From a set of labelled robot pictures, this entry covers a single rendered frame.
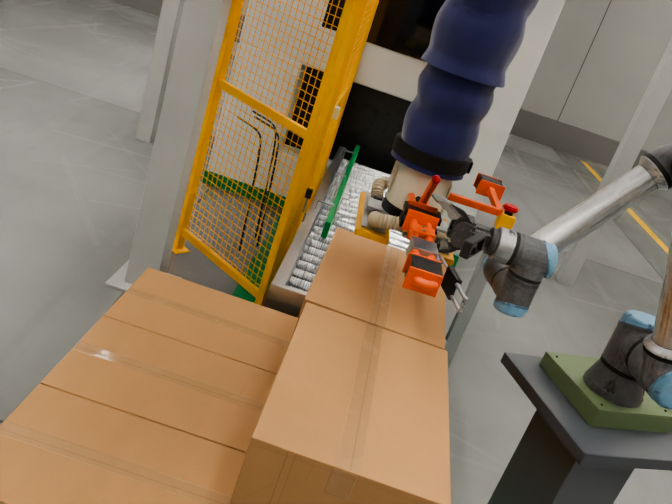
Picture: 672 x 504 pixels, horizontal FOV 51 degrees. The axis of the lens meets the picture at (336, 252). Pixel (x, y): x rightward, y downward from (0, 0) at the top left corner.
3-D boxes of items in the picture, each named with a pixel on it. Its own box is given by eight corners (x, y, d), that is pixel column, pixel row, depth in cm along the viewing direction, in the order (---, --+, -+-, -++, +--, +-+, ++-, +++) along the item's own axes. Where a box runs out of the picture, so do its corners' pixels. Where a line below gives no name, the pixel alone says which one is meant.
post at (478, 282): (420, 391, 346) (500, 209, 308) (433, 395, 346) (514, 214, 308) (420, 398, 340) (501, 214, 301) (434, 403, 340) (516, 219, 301)
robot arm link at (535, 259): (549, 286, 182) (565, 252, 179) (504, 272, 182) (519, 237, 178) (542, 272, 191) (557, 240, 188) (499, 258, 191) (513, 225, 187)
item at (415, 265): (401, 270, 155) (409, 251, 153) (433, 281, 155) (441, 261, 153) (401, 287, 147) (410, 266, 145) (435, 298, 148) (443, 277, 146)
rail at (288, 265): (330, 171, 488) (339, 145, 481) (338, 173, 488) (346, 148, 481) (257, 325, 275) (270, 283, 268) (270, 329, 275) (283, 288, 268)
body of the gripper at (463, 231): (443, 233, 190) (485, 247, 190) (445, 245, 182) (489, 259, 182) (453, 208, 187) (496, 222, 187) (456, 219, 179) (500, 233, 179)
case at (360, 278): (304, 322, 260) (337, 226, 244) (407, 359, 259) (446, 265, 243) (265, 415, 204) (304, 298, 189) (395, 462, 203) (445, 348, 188)
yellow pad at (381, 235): (359, 196, 225) (364, 181, 224) (388, 205, 226) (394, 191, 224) (353, 234, 194) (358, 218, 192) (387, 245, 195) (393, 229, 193)
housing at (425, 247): (404, 251, 167) (410, 234, 165) (431, 259, 167) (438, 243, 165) (404, 262, 160) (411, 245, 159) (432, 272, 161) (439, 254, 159)
